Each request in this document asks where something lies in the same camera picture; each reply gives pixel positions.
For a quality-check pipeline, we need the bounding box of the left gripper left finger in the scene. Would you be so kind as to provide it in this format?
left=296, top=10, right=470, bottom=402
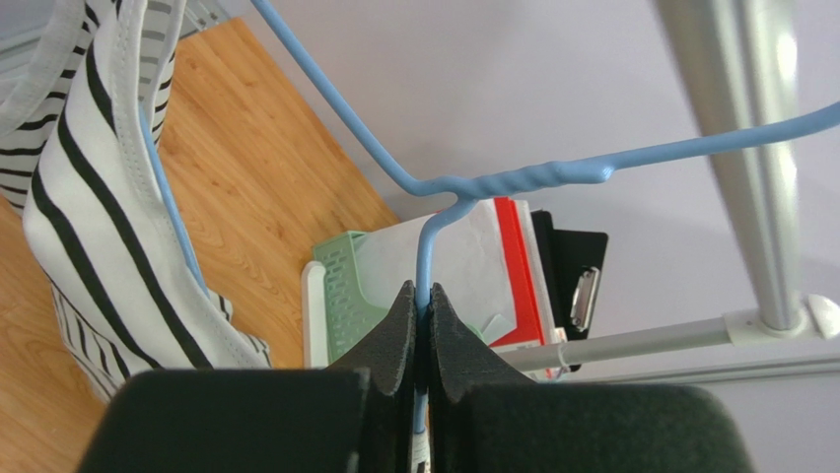
left=79, top=282, right=417, bottom=472

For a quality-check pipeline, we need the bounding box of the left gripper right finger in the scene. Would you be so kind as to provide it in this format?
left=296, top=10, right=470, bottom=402
left=428, top=285, right=754, bottom=472

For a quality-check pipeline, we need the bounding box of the blue wire hanger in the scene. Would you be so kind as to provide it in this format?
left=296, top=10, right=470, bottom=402
left=134, top=0, right=840, bottom=454

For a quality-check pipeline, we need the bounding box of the black white striped tank top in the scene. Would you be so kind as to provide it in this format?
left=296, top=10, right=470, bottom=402
left=1, top=1, right=271, bottom=401

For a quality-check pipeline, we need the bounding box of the red folder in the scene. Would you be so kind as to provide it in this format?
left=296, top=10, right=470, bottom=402
left=490, top=197, right=545, bottom=352

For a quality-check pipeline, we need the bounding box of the green plastic file basket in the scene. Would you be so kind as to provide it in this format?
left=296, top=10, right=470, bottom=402
left=313, top=232, right=388, bottom=363

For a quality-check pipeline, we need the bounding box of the white document folder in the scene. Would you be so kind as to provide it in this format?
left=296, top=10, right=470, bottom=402
left=357, top=198, right=569, bottom=381

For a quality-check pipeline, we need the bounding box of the black clipboard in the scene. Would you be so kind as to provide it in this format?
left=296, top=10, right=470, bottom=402
left=549, top=230, right=608, bottom=341

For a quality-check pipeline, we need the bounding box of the black folder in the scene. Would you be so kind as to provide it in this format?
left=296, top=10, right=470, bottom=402
left=530, top=210, right=562, bottom=328

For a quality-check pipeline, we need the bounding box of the silver clothes rack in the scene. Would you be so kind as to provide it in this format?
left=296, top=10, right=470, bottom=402
left=504, top=1, right=839, bottom=372

